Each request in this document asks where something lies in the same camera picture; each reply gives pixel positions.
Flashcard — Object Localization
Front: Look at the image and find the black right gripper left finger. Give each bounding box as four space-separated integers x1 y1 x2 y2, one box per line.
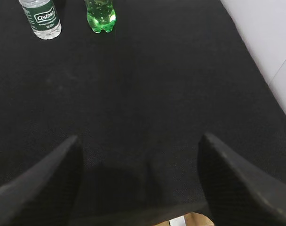
0 136 84 226

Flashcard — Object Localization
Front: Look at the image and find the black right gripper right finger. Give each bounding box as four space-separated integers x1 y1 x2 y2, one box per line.
197 133 286 226

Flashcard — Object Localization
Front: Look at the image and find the green soda bottle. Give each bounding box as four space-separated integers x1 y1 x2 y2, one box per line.
84 0 116 33

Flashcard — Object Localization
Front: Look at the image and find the clear water bottle green label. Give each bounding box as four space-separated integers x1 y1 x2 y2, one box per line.
19 0 62 40

